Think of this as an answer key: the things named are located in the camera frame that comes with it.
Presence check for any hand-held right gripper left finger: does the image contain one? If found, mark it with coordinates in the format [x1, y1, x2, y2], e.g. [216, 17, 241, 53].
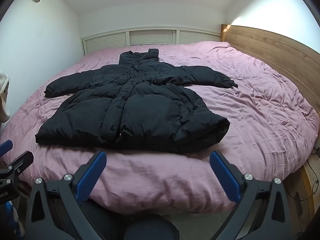
[25, 150, 107, 240]

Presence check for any black puffer coat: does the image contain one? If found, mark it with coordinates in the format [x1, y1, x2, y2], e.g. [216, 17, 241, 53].
[35, 48, 238, 155]

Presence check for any wooden bed frame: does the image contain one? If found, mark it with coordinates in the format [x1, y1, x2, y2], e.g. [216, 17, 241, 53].
[287, 155, 320, 230]

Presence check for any white louvered panel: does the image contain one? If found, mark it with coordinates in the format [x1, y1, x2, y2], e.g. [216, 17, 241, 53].
[81, 28, 222, 55]

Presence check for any pink duvet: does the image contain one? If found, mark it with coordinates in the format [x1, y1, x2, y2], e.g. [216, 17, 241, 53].
[0, 41, 314, 215]

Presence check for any wooden headboard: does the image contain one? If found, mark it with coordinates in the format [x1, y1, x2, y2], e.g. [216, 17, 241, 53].
[221, 24, 320, 110]

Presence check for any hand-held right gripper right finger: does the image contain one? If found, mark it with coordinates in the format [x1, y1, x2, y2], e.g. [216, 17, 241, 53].
[209, 151, 297, 240]

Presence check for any white cloth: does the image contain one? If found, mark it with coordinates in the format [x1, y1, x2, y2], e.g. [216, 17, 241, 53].
[0, 73, 11, 123]

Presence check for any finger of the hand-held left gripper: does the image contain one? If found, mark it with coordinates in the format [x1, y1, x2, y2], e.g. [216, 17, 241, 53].
[0, 151, 34, 175]
[0, 140, 13, 154]

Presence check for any black cable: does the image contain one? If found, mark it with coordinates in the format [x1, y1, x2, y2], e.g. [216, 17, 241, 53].
[285, 147, 320, 202]

